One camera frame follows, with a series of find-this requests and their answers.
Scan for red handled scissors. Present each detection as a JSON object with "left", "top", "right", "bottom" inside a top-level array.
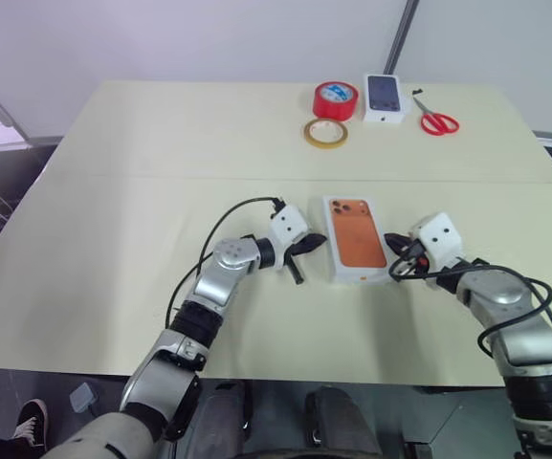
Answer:
[{"left": 411, "top": 93, "right": 461, "bottom": 137}]

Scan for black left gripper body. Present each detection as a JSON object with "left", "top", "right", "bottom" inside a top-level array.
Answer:
[{"left": 279, "top": 237, "right": 311, "bottom": 270}]

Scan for white blue phone box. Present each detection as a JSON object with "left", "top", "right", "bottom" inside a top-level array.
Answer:
[{"left": 362, "top": 73, "right": 408, "bottom": 126}]

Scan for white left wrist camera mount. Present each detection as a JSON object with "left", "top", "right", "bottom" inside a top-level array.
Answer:
[{"left": 269, "top": 204, "right": 309, "bottom": 246}]

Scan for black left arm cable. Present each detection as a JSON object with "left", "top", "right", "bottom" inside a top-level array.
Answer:
[{"left": 165, "top": 195, "right": 286, "bottom": 331}]

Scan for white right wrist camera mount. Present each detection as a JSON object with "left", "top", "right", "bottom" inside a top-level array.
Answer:
[{"left": 408, "top": 212, "right": 464, "bottom": 269}]

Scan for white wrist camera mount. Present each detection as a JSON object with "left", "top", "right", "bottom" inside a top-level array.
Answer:
[
  {"left": 408, "top": 212, "right": 464, "bottom": 269},
  {"left": 269, "top": 204, "right": 309, "bottom": 246}
]

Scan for grey metal post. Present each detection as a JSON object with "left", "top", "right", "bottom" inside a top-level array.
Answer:
[{"left": 383, "top": 0, "right": 421, "bottom": 73}]

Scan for grey floor pedal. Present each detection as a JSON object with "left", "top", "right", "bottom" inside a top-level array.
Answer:
[{"left": 68, "top": 382, "right": 99, "bottom": 413}]

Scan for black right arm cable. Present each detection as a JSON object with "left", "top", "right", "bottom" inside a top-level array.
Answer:
[{"left": 387, "top": 241, "right": 552, "bottom": 383}]

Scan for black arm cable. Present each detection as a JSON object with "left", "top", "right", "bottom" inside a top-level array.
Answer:
[
  {"left": 165, "top": 195, "right": 286, "bottom": 331},
  {"left": 387, "top": 241, "right": 552, "bottom": 383}
]

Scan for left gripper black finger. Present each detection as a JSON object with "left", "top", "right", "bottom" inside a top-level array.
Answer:
[
  {"left": 287, "top": 254, "right": 304, "bottom": 287},
  {"left": 298, "top": 232, "right": 328, "bottom": 256}
]

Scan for tan tape roll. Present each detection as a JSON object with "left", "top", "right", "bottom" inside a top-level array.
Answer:
[{"left": 302, "top": 118, "right": 351, "bottom": 150}]

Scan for black white sneaker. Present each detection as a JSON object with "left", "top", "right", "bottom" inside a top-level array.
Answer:
[{"left": 11, "top": 399, "right": 50, "bottom": 451}]

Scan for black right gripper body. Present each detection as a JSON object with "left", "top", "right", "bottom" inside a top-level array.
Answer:
[{"left": 402, "top": 237, "right": 431, "bottom": 272}]

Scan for red tape roll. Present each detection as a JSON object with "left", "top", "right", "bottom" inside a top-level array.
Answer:
[{"left": 312, "top": 80, "right": 359, "bottom": 120}]

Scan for orange phone box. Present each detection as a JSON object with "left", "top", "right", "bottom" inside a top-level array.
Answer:
[{"left": 321, "top": 193, "right": 392, "bottom": 286}]

